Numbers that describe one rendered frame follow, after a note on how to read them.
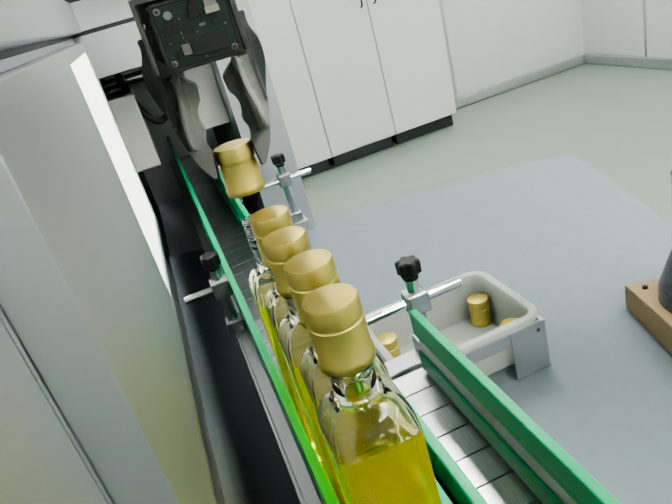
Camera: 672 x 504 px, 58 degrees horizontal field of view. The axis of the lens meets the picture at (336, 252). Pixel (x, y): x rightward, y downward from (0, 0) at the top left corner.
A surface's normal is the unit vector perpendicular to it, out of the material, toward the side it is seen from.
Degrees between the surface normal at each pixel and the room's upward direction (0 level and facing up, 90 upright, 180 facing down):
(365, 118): 90
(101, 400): 90
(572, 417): 0
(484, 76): 90
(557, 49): 90
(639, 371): 0
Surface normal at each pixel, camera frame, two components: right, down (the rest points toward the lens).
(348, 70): 0.32, 0.33
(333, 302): -0.25, -0.87
